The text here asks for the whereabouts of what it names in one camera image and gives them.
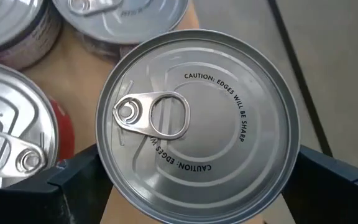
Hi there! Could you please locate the wooden shelf with black frame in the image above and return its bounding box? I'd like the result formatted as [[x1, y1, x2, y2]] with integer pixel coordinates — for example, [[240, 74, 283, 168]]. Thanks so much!
[[20, 0, 265, 224]]

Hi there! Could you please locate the red labelled can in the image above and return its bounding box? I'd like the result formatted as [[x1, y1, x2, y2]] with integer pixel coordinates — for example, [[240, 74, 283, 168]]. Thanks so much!
[[94, 28, 301, 224], [0, 59, 76, 190]]

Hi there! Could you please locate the dark blue labelled can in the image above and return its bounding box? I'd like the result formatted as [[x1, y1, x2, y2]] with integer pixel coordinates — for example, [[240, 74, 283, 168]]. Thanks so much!
[[51, 0, 190, 62], [0, 0, 63, 71]]

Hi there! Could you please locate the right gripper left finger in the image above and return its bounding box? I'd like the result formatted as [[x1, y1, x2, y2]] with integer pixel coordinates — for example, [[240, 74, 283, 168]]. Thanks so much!
[[47, 143, 114, 224]]

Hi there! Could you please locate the black floor tape stripe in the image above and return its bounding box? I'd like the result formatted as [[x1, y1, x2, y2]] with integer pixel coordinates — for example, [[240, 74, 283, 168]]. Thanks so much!
[[267, 0, 334, 158]]

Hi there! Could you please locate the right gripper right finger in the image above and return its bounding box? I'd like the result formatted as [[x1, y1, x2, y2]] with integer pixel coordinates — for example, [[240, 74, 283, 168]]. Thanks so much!
[[280, 144, 358, 224]]

